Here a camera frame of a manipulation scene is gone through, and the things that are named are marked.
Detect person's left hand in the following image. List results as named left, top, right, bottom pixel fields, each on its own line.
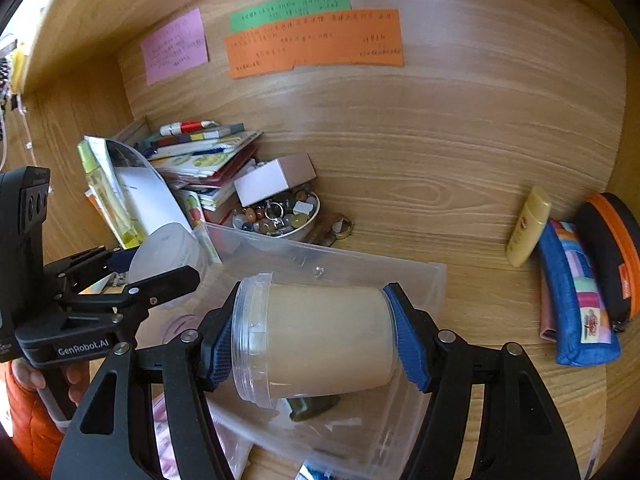
left=9, top=359, right=92, bottom=407

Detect pink plastic packet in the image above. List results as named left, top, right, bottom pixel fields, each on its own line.
left=150, top=392, right=258, bottom=480

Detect clear plastic jar beige contents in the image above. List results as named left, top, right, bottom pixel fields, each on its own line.
left=231, top=272, right=401, bottom=411

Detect orange black tape measure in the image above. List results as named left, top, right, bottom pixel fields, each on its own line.
left=572, top=192, right=640, bottom=333

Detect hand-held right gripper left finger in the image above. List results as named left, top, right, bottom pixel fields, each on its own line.
left=50, top=282, right=246, bottom=480

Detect red white marker pen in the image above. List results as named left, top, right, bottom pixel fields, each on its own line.
left=160, top=119, right=221, bottom=136

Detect white paper sheet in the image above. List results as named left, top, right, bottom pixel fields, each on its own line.
left=82, top=135, right=196, bottom=241

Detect blue striped pencil case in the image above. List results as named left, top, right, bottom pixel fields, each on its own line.
left=537, top=217, right=623, bottom=367

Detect white bowl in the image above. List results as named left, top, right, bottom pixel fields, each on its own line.
left=231, top=190, right=321, bottom=243

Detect pink paper note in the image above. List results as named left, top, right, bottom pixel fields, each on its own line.
left=140, top=7, right=210, bottom=86

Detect wooden desktop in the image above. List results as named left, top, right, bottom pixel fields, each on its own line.
left=120, top=110, right=626, bottom=480

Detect orange paper note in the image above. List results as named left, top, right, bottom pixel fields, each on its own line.
left=223, top=8, right=405, bottom=81

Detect green paper note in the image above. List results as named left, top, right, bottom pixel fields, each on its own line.
left=229, top=0, right=352, bottom=33

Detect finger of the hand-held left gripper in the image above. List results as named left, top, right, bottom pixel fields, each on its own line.
left=59, top=265, right=202, bottom=325
left=42, top=244, right=146, bottom=306

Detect olive green lump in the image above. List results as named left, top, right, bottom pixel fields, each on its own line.
left=285, top=394, right=343, bottom=420

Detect white cardboard box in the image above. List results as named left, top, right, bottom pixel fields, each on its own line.
left=234, top=154, right=318, bottom=207

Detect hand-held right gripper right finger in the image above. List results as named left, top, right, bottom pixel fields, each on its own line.
left=382, top=282, right=583, bottom=480

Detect stack of books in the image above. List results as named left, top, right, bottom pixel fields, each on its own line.
left=112, top=120, right=266, bottom=226

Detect yellow green spray bottle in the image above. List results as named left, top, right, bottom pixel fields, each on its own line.
left=77, top=140, right=143, bottom=251

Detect pile of colourful beads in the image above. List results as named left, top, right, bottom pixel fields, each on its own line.
left=234, top=191, right=315, bottom=236

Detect fruit print card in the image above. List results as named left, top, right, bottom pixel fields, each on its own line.
left=180, top=189, right=207, bottom=228

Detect beige cylinder stamp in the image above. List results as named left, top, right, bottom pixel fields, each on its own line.
left=505, top=185, right=553, bottom=268

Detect clear plastic storage box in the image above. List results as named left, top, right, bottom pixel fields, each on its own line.
left=192, top=222, right=448, bottom=476

